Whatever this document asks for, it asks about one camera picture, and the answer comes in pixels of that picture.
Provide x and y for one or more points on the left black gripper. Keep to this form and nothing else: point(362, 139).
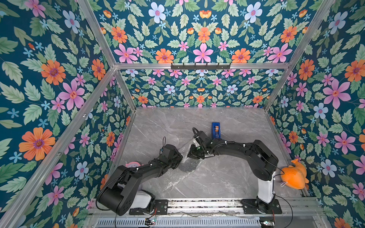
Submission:
point(179, 156)

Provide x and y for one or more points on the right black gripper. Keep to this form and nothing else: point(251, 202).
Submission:
point(195, 150)

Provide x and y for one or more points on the clear bubble wrap sheet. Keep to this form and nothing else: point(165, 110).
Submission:
point(186, 167)

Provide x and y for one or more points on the blue tape dispenser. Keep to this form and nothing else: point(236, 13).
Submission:
point(216, 130)

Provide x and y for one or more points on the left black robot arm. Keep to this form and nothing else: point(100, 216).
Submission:
point(119, 194)

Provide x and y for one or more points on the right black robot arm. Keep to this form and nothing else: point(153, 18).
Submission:
point(262, 161)

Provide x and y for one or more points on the pink round object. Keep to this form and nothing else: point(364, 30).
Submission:
point(133, 164)

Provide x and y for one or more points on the white ventilation grille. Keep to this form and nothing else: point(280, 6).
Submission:
point(179, 222)

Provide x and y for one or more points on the black hook rack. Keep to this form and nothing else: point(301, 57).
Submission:
point(201, 66)

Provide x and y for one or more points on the orange plush toy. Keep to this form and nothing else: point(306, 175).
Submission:
point(294, 176)

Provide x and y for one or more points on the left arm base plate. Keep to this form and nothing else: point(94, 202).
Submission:
point(155, 207)

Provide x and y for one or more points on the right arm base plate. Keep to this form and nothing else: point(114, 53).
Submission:
point(257, 206)

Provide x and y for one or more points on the aluminium mounting rail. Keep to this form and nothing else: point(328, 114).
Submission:
point(291, 206)

